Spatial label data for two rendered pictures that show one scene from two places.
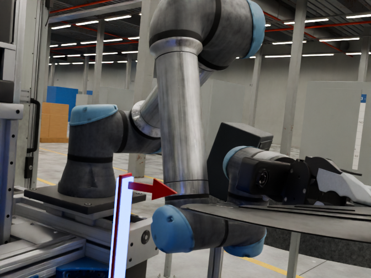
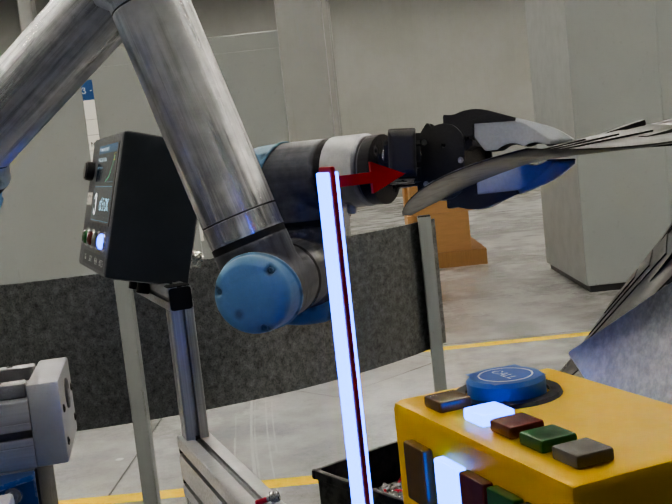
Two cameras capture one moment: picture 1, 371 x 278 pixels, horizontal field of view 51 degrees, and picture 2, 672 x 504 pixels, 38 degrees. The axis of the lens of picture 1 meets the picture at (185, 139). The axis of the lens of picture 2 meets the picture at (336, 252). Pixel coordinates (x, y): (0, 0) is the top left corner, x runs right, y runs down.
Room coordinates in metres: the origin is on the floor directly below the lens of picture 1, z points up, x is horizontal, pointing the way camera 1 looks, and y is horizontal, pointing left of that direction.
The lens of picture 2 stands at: (-0.12, 0.53, 1.21)
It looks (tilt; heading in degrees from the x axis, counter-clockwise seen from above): 6 degrees down; 319
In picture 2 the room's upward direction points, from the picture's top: 6 degrees counter-clockwise
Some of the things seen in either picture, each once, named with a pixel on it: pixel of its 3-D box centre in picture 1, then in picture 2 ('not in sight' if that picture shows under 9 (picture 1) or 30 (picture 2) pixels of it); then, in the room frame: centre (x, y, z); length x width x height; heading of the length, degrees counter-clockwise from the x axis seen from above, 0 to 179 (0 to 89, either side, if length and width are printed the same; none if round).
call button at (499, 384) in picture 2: not in sight; (506, 387); (0.20, 0.16, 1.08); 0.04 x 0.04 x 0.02
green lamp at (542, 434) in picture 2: not in sight; (547, 438); (0.13, 0.21, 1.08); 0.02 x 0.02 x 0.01; 70
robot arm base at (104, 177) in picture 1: (89, 172); not in sight; (1.00, 0.24, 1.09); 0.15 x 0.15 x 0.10
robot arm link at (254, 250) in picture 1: (238, 223); (301, 272); (0.69, -0.11, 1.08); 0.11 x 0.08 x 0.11; 124
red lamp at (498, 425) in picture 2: not in sight; (516, 425); (0.15, 0.21, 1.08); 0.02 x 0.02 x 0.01; 70
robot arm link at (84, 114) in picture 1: (95, 128); not in sight; (1.00, 0.24, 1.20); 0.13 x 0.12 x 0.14; 124
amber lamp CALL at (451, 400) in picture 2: not in sight; (447, 401); (0.21, 0.19, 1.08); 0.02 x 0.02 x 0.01; 70
